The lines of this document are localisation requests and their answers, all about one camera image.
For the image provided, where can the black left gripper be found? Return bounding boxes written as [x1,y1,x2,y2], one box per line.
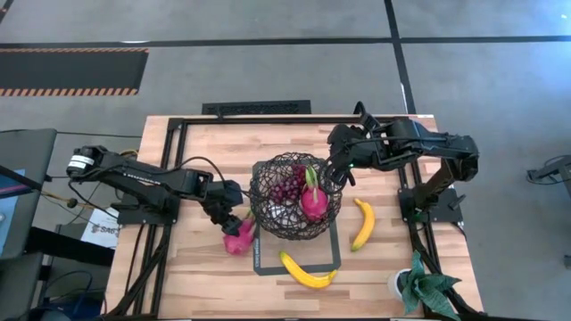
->
[203,178,245,238]

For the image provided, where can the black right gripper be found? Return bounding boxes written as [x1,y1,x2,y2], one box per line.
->
[319,112,377,195]

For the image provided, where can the pink dragon fruit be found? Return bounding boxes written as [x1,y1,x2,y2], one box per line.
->
[222,209,258,257]
[299,164,330,223]

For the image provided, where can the dark purple grape bunch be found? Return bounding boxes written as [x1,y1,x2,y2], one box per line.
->
[270,176,302,204]

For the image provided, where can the yellow banana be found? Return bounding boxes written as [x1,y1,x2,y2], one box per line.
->
[278,251,338,290]
[350,198,377,253]

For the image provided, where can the dark brown wicker basket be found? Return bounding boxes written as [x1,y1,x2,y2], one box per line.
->
[248,152,343,241]

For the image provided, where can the black-bordered silicone baking mat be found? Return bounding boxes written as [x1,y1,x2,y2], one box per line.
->
[251,158,343,276]

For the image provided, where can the black slotted floor bar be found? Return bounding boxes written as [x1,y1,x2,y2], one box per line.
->
[201,99,312,117]

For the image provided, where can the white printed paper sheet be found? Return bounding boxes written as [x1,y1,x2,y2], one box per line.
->
[80,208,121,250]

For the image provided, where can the green plant in white pot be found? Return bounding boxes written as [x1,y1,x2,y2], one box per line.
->
[388,250,463,321]

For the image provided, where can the grey side cart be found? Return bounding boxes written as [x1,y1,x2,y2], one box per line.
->
[0,128,58,321]

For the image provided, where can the black hazard-striped floor mat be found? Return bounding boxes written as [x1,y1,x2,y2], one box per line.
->
[0,47,150,97]

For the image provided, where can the blue display screen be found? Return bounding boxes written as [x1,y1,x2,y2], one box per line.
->
[0,169,28,259]

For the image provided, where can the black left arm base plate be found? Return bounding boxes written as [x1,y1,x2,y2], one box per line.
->
[116,200,179,226]

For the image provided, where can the black metal table frame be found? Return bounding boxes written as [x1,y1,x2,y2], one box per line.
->
[149,115,451,318]

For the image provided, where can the black cable bundle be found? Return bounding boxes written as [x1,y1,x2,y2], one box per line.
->
[408,220,496,321]
[105,222,173,318]

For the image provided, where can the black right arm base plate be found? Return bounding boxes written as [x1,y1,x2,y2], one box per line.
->
[398,186,465,224]

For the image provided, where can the black stand with cables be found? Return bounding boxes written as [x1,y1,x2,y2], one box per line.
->
[525,154,571,197]

